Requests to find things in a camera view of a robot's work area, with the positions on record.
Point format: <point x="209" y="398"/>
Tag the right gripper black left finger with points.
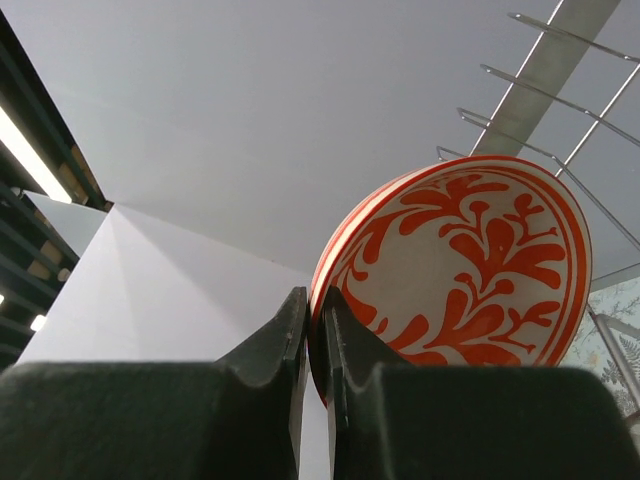
<point x="238" y="417"/>

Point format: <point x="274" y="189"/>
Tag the stainless steel dish rack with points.
<point x="573" y="106"/>

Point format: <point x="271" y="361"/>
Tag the orange white patterned bowl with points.
<point x="480" y="261"/>

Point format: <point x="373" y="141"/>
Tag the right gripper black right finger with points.
<point x="389" y="419"/>

